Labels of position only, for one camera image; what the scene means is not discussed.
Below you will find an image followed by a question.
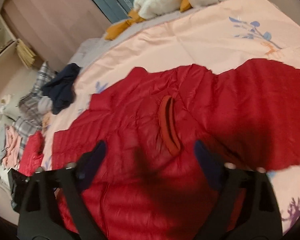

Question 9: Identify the navy blue garment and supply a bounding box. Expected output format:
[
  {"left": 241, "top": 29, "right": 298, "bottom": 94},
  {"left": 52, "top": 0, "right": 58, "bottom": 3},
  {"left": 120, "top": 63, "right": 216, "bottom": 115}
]
[{"left": 42, "top": 63, "right": 81, "bottom": 115}]

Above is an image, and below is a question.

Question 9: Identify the pink printed duvet cover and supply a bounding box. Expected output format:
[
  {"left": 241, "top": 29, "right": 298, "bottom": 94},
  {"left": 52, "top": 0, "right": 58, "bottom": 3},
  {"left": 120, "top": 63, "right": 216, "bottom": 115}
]
[{"left": 42, "top": 0, "right": 300, "bottom": 239}]

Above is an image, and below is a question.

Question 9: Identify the pink curtain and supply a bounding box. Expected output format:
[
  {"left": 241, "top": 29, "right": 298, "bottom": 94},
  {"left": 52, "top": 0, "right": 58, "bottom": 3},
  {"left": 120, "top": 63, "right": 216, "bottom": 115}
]
[{"left": 1, "top": 0, "right": 110, "bottom": 70}]

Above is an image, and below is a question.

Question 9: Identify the red down jacket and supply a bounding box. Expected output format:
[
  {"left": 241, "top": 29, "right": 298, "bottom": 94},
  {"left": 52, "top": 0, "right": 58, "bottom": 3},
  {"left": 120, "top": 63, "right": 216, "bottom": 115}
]
[
  {"left": 52, "top": 59, "right": 300, "bottom": 239},
  {"left": 18, "top": 131, "right": 44, "bottom": 176}
]

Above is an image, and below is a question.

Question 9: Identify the grey plaid pillow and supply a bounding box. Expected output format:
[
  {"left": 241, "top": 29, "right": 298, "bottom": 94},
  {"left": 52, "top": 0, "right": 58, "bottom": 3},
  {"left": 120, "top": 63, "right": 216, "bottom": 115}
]
[{"left": 13, "top": 62, "right": 56, "bottom": 158}]

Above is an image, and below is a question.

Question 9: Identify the light grey folded garment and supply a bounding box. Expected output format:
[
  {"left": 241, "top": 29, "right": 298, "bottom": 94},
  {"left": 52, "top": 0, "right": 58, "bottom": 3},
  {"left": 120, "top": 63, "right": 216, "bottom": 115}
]
[{"left": 38, "top": 96, "right": 52, "bottom": 115}]

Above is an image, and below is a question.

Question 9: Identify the grey bed sheet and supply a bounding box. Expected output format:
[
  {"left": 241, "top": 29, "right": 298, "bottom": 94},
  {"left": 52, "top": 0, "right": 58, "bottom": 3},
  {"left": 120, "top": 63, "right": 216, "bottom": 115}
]
[{"left": 70, "top": 0, "right": 242, "bottom": 69}]

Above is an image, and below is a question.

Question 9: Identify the beige curtain tassel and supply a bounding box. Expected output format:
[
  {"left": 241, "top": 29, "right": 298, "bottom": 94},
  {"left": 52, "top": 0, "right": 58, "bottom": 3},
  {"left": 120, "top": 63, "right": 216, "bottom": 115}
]
[{"left": 16, "top": 39, "right": 37, "bottom": 68}]

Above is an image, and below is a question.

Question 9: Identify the pile of pastel clothes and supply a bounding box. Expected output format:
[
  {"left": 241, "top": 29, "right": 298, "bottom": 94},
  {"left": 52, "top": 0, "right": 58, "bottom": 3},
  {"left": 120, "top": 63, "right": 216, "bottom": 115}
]
[{"left": 0, "top": 124, "right": 22, "bottom": 169}]

